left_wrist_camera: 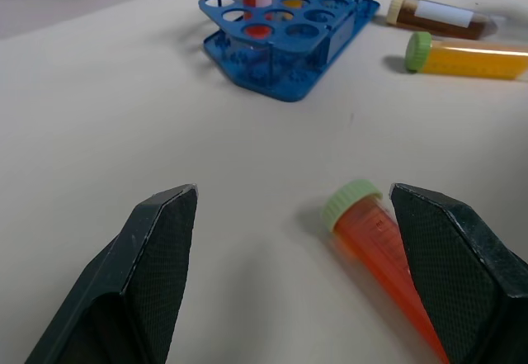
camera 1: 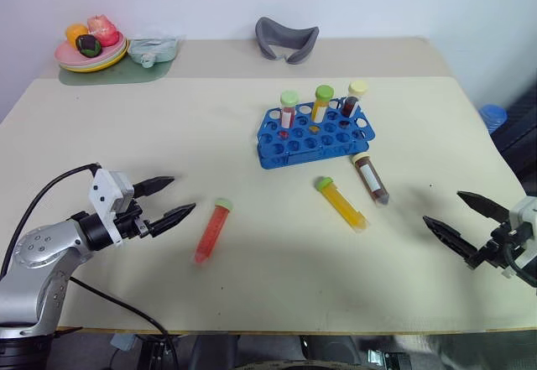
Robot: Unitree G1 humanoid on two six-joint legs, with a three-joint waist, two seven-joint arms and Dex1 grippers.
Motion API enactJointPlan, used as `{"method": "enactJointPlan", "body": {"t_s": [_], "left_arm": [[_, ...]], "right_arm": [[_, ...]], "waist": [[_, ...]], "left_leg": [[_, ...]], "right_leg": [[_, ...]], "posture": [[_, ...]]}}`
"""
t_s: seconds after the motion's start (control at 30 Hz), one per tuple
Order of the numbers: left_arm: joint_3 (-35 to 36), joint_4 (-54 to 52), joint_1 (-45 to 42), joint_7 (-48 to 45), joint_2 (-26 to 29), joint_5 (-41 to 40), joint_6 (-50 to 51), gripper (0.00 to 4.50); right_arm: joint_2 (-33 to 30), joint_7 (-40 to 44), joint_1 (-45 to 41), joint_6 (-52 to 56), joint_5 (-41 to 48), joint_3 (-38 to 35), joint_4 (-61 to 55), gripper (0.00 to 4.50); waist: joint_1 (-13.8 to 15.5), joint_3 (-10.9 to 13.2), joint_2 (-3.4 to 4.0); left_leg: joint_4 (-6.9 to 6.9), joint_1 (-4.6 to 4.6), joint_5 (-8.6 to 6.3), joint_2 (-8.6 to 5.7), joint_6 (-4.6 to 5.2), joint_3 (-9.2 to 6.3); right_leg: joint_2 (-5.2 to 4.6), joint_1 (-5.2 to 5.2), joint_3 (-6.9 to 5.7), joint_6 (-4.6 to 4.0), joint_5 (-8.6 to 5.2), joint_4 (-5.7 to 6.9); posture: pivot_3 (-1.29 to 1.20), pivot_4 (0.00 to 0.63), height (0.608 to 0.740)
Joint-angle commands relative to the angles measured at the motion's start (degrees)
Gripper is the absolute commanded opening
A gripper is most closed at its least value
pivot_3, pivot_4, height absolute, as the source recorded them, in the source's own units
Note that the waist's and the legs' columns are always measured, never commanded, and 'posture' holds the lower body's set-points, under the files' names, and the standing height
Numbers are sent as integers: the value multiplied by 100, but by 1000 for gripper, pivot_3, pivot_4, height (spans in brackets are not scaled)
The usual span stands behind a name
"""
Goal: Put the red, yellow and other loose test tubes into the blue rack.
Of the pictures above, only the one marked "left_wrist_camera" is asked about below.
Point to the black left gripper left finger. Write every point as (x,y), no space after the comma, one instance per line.
(152,265)

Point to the blue test tube rack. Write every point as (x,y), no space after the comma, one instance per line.
(264,79)

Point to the yellow labelled tube green cap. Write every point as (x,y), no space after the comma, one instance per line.
(466,60)

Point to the brown labelled tube cream cap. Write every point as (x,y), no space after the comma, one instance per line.
(406,11)

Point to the red liquid tube green cap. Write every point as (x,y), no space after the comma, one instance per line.
(371,236)

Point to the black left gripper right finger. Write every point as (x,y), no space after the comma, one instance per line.
(458,265)

